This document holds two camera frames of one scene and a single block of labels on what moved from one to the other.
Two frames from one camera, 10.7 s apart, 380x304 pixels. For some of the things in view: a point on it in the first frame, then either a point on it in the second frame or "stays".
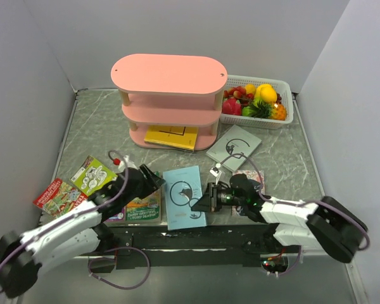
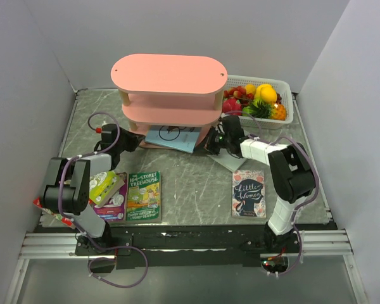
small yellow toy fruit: [250, 88] stays
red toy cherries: [238, 92] stays
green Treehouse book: [147, 209] stays
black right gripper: [204, 203] -> [208, 145]
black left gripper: [149, 175] -> [135, 139]
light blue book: [183, 188] -> [182, 138]
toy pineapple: [265, 110] stays
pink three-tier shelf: [171, 90] stays
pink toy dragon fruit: [230, 106] stays
